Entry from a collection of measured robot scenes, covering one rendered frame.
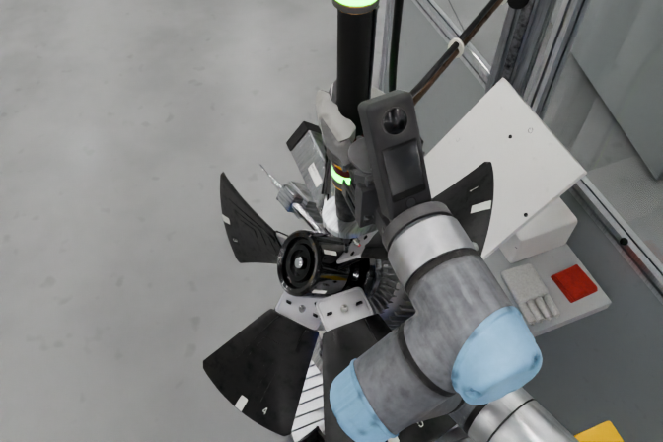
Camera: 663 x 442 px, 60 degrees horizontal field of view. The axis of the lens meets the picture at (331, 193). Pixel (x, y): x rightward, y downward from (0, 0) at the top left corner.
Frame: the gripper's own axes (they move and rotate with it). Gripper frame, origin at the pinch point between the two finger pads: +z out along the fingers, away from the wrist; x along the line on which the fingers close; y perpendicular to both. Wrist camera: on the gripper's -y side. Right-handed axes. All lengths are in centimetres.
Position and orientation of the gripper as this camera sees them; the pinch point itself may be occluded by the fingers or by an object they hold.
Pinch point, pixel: (342, 88)
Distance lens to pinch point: 65.7
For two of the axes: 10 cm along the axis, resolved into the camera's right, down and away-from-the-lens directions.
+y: 0.0, 6.2, 7.8
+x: 9.3, -2.8, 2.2
